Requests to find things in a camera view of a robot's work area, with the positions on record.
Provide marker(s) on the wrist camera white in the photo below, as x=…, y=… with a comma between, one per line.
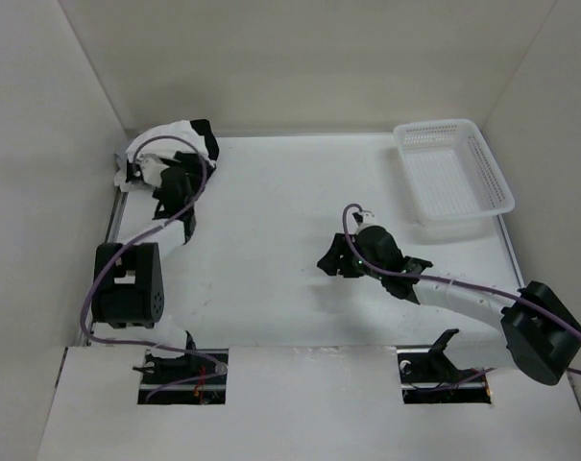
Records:
x=364, y=219
x=150, y=168

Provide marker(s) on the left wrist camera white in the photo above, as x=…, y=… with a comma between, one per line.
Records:
x=150, y=168

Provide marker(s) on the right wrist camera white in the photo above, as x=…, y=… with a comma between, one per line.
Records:
x=364, y=219

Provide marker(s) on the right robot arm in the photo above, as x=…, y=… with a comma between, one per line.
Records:
x=530, y=330

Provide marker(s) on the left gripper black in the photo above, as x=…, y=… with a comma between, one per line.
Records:
x=197, y=180

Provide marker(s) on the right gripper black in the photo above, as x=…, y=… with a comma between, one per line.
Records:
x=331, y=261

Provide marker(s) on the white tank top in pile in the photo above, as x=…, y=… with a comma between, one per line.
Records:
x=120, y=179

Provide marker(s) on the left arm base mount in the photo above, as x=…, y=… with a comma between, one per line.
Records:
x=180, y=380

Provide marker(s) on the white plastic basket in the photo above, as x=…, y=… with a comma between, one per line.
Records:
x=451, y=172

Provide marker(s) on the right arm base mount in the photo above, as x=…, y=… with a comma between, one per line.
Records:
x=427, y=376

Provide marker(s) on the white tank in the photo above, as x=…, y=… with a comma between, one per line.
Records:
x=161, y=141
x=120, y=179

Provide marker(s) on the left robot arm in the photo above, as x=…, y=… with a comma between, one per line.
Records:
x=126, y=303

